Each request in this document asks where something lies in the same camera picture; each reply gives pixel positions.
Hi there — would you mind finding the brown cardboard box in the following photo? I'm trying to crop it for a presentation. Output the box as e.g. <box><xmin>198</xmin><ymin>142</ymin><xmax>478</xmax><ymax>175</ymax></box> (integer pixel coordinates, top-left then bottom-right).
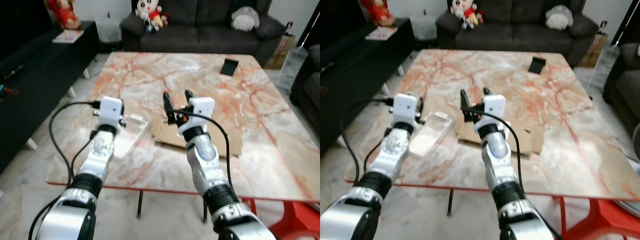
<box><xmin>454</xmin><ymin>119</ymin><xmax>545</xmax><ymax>156</ymax></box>
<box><xmin>150</xmin><ymin>116</ymin><xmax>244</xmax><ymax>157</ymax></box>

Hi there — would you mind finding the clear plastic package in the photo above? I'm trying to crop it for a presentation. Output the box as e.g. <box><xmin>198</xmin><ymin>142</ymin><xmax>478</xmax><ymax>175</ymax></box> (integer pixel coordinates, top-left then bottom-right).
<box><xmin>111</xmin><ymin>114</ymin><xmax>150</xmax><ymax>161</ymax></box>
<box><xmin>407</xmin><ymin>112</ymin><xmax>453</xmax><ymax>161</ymax></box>

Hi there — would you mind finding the grey round plush toy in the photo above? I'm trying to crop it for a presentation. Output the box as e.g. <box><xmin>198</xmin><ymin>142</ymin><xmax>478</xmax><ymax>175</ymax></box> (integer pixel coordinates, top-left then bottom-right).
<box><xmin>545</xmin><ymin>5</ymin><xmax>575</xmax><ymax>31</ymax></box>
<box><xmin>230</xmin><ymin>6</ymin><xmax>261</xmax><ymax>33</ymax></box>

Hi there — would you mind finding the red plastic stool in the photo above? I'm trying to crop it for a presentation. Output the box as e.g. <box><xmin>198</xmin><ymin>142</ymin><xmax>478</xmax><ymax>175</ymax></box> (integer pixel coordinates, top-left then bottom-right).
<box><xmin>245</xmin><ymin>197</ymin><xmax>321</xmax><ymax>240</ymax></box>
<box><xmin>552</xmin><ymin>196</ymin><xmax>640</xmax><ymax>240</ymax></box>

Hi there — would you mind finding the black low cabinet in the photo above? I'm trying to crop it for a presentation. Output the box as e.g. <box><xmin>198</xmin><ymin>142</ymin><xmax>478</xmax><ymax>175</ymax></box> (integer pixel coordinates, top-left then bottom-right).
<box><xmin>320</xmin><ymin>17</ymin><xmax>416</xmax><ymax>156</ymax></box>
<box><xmin>0</xmin><ymin>20</ymin><xmax>101</xmax><ymax>175</ymax></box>

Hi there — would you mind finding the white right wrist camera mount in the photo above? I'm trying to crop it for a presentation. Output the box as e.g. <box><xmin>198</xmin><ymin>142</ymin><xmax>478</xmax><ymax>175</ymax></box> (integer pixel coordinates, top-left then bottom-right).
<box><xmin>176</xmin><ymin>97</ymin><xmax>216</xmax><ymax>137</ymax></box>
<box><xmin>472</xmin><ymin>94</ymin><xmax>508</xmax><ymax>133</ymax></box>

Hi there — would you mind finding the white cloth covered side table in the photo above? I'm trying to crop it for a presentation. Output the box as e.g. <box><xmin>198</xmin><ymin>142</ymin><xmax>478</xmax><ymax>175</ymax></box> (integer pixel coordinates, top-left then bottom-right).
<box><xmin>94</xmin><ymin>16</ymin><xmax>127</xmax><ymax>45</ymax></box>
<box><xmin>410</xmin><ymin>15</ymin><xmax>440</xmax><ymax>42</ymax></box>

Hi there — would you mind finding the flat pink book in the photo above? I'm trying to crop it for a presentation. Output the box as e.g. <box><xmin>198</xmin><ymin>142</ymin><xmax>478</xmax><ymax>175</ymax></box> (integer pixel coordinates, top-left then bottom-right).
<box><xmin>52</xmin><ymin>29</ymin><xmax>85</xmax><ymax>44</ymax></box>
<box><xmin>364</xmin><ymin>26</ymin><xmax>399</xmax><ymax>41</ymax></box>

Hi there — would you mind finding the dark grey armchair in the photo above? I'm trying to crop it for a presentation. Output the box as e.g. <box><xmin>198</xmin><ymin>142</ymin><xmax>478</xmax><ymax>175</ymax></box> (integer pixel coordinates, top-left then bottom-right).
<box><xmin>602</xmin><ymin>42</ymin><xmax>640</xmax><ymax>136</ymax></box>
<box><xmin>290</xmin><ymin>44</ymin><xmax>321</xmax><ymax>132</ymax></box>

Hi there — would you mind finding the small black stand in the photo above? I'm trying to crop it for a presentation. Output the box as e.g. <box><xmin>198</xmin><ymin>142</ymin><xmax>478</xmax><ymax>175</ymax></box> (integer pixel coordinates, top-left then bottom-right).
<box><xmin>220</xmin><ymin>58</ymin><xmax>240</xmax><ymax>77</ymax></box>
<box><xmin>529</xmin><ymin>56</ymin><xmax>548</xmax><ymax>76</ymax></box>

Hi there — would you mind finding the cartoon boy plush doll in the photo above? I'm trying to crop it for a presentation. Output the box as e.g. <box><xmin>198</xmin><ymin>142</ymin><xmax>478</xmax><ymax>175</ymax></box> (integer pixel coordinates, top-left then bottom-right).
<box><xmin>450</xmin><ymin>0</ymin><xmax>485</xmax><ymax>31</ymax></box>
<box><xmin>136</xmin><ymin>0</ymin><xmax>169</xmax><ymax>33</ymax></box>

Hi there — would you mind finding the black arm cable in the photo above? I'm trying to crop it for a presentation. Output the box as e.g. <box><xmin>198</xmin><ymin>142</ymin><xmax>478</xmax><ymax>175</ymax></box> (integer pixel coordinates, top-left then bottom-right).
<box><xmin>174</xmin><ymin>111</ymin><xmax>235</xmax><ymax>193</ymax></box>
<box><xmin>340</xmin><ymin>98</ymin><xmax>396</xmax><ymax>187</ymax></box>
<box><xmin>460</xmin><ymin>106</ymin><xmax>563</xmax><ymax>240</ymax></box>
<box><xmin>29</xmin><ymin>101</ymin><xmax>102</xmax><ymax>240</ymax></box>

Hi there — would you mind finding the marble top table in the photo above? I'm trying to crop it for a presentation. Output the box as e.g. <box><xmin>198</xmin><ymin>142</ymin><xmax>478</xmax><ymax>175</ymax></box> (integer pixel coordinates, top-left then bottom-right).
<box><xmin>45</xmin><ymin>51</ymin><xmax>321</xmax><ymax>224</ymax></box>
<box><xmin>344</xmin><ymin>48</ymin><xmax>640</xmax><ymax>217</ymax></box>

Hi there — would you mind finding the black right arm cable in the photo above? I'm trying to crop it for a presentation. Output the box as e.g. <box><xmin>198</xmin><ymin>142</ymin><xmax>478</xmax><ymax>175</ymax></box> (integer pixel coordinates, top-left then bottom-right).
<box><xmin>174</xmin><ymin>111</ymin><xmax>235</xmax><ymax>193</ymax></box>
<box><xmin>460</xmin><ymin>106</ymin><xmax>563</xmax><ymax>240</ymax></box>

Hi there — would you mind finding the brown cardboard carton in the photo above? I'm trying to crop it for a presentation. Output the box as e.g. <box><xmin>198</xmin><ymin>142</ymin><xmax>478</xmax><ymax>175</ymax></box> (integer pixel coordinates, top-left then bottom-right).
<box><xmin>264</xmin><ymin>34</ymin><xmax>297</xmax><ymax>71</ymax></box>
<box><xmin>577</xmin><ymin>32</ymin><xmax>610</xmax><ymax>69</ymax></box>

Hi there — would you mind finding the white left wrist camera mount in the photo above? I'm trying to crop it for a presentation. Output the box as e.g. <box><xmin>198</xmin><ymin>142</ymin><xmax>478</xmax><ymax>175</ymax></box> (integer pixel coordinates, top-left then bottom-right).
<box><xmin>393</xmin><ymin>93</ymin><xmax>421</xmax><ymax>127</ymax></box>
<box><xmin>96</xmin><ymin>96</ymin><xmax>125</xmax><ymax>132</ymax></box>

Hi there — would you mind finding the dark grey sofa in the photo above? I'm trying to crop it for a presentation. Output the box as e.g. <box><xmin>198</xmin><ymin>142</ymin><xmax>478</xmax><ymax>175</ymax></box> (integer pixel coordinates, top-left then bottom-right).
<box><xmin>120</xmin><ymin>0</ymin><xmax>287</xmax><ymax>67</ymax></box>
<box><xmin>435</xmin><ymin>0</ymin><xmax>600</xmax><ymax>68</ymax></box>

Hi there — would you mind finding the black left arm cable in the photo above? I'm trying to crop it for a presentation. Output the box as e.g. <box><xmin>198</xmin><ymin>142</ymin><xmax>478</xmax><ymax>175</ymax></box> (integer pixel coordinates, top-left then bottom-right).
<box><xmin>340</xmin><ymin>98</ymin><xmax>396</xmax><ymax>187</ymax></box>
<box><xmin>29</xmin><ymin>101</ymin><xmax>102</xmax><ymax>240</ymax></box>

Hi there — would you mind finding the red dressed doll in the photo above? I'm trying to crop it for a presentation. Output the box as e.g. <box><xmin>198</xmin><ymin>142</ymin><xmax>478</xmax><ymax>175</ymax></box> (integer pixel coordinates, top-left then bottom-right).
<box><xmin>44</xmin><ymin>0</ymin><xmax>82</xmax><ymax>31</ymax></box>
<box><xmin>361</xmin><ymin>0</ymin><xmax>396</xmax><ymax>27</ymax></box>

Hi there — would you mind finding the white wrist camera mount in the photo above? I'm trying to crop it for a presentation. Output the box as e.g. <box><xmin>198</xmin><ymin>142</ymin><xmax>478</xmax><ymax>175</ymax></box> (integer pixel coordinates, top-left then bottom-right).
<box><xmin>472</xmin><ymin>94</ymin><xmax>508</xmax><ymax>133</ymax></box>
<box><xmin>96</xmin><ymin>96</ymin><xmax>125</xmax><ymax>132</ymax></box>
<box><xmin>393</xmin><ymin>93</ymin><xmax>421</xmax><ymax>127</ymax></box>
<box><xmin>176</xmin><ymin>97</ymin><xmax>216</xmax><ymax>137</ymax></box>

